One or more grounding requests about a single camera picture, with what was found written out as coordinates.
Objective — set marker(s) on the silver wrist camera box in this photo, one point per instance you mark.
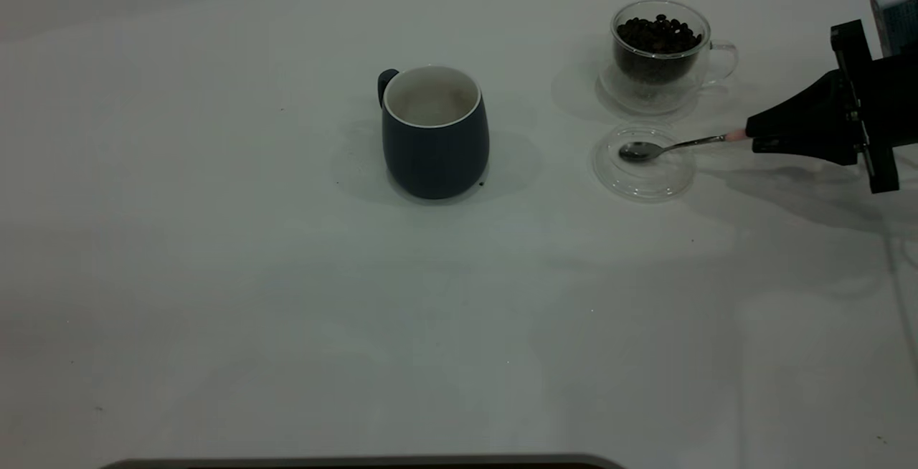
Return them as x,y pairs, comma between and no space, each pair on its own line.
898,17

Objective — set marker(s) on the roasted coffee beans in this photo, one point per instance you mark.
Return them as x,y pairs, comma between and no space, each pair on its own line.
658,42

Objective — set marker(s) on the clear round glass lid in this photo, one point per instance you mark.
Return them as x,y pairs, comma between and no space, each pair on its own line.
644,175

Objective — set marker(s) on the dark grey ceramic mug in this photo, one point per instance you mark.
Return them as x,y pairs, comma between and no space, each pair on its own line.
434,157

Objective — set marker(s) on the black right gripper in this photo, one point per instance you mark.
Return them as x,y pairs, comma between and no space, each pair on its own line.
889,96

